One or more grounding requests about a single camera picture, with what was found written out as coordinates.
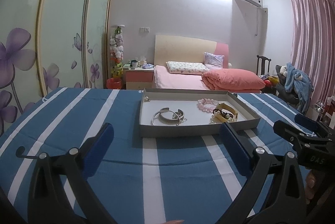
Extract right hand fingers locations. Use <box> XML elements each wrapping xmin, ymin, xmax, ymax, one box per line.
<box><xmin>305</xmin><ymin>170</ymin><xmax>324</xmax><ymax>205</ymax></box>

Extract blue plush garment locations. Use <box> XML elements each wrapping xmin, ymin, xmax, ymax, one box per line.
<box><xmin>275</xmin><ymin>63</ymin><xmax>314</xmax><ymax>114</ymax></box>

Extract pink satin curtain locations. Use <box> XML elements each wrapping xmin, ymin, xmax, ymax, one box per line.
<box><xmin>290</xmin><ymin>0</ymin><xmax>334</xmax><ymax>106</ymax></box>

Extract dark wooden chair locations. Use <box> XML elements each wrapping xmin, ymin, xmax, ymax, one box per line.
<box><xmin>256</xmin><ymin>55</ymin><xmax>271</xmax><ymax>76</ymax></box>

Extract folded coral duvet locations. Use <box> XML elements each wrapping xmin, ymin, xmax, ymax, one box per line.
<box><xmin>202</xmin><ymin>68</ymin><xmax>265</xmax><ymax>91</ymax></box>

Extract blue white striped tablecloth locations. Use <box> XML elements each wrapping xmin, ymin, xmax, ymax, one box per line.
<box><xmin>1</xmin><ymin>88</ymin><xmax>296</xmax><ymax>223</ymax></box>

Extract purple floral pillow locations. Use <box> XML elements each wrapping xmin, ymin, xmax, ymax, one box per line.
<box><xmin>204</xmin><ymin>52</ymin><xmax>225</xmax><ymax>69</ymax></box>

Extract red waste bin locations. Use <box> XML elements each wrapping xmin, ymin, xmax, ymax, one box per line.
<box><xmin>106</xmin><ymin>77</ymin><xmax>123</xmax><ymax>90</ymax></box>

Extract grey cardboard tray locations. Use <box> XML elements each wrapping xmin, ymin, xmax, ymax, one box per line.
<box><xmin>139</xmin><ymin>89</ymin><xmax>261</xmax><ymax>138</ymax></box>

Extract white floral pillow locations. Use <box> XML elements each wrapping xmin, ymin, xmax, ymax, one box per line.
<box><xmin>166</xmin><ymin>61</ymin><xmax>210</xmax><ymax>75</ymax></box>

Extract pink white nightstand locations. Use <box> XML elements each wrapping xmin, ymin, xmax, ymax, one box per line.
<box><xmin>123</xmin><ymin>68</ymin><xmax>154</xmax><ymax>90</ymax></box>

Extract bed with pink sheet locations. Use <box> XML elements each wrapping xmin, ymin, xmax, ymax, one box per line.
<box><xmin>152</xmin><ymin>64</ymin><xmax>262</xmax><ymax>94</ymax></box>

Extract white mug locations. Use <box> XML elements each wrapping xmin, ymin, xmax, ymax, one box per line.
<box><xmin>131</xmin><ymin>60</ymin><xmax>139</xmax><ymax>69</ymax></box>

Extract beige pink headboard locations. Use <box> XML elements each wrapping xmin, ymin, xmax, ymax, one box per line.
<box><xmin>154</xmin><ymin>35</ymin><xmax>231</xmax><ymax>68</ymax></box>

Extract plush toy column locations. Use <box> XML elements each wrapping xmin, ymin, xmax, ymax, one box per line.
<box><xmin>109</xmin><ymin>25</ymin><xmax>125</xmax><ymax>78</ymax></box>

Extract floral glass wardrobe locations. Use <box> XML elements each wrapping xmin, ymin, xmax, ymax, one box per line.
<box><xmin>1</xmin><ymin>0</ymin><xmax>110</xmax><ymax>132</ymax></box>

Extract white pearl bracelet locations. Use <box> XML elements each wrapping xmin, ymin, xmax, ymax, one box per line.
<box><xmin>209</xmin><ymin>112</ymin><xmax>232</xmax><ymax>124</ymax></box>

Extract yellow leather strap bracelet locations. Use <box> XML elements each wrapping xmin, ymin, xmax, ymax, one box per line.
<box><xmin>212</xmin><ymin>102</ymin><xmax>240</xmax><ymax>123</ymax></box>

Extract pink bead bracelet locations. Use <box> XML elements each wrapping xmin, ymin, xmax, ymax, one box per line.
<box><xmin>197</xmin><ymin>98</ymin><xmax>220</xmax><ymax>113</ymax></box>

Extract silver bangle bracelets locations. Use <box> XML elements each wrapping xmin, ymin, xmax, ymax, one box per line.
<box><xmin>150</xmin><ymin>107</ymin><xmax>188</xmax><ymax>127</ymax></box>

